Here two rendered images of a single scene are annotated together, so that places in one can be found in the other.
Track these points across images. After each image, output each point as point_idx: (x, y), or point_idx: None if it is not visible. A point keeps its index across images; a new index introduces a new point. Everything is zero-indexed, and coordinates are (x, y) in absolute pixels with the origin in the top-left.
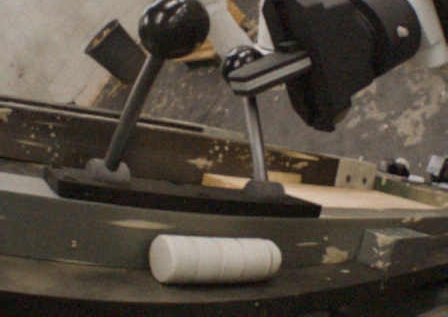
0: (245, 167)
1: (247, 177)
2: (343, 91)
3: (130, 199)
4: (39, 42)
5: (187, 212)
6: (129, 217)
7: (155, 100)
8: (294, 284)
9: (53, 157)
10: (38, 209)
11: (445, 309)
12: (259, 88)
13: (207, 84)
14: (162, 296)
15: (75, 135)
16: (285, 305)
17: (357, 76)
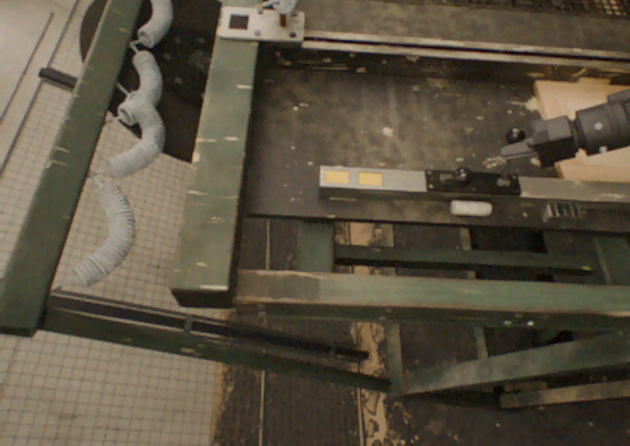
0: (566, 76)
1: (566, 81)
2: (548, 163)
3: (449, 191)
4: None
5: (467, 193)
6: (448, 194)
7: None
8: (494, 219)
9: (443, 75)
10: (418, 193)
11: (474, 282)
12: (508, 159)
13: None
14: (447, 220)
15: (459, 66)
16: (485, 226)
17: (562, 158)
